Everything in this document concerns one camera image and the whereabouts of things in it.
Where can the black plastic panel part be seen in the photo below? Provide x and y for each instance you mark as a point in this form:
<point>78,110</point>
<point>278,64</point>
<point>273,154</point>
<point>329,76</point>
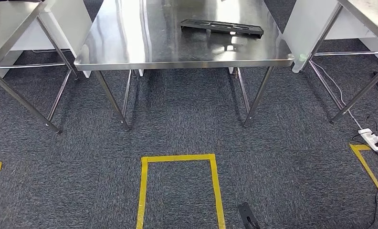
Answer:
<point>192,22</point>

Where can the stainless steel workbench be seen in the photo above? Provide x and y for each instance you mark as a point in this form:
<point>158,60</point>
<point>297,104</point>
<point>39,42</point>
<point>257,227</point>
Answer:
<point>129,31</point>

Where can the white power strip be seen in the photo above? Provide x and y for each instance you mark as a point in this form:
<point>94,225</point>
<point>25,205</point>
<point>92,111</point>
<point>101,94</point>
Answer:
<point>370,137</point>

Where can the stainless steel side table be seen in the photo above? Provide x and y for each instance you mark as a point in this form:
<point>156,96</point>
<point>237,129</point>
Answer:
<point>366,12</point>
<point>5,25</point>

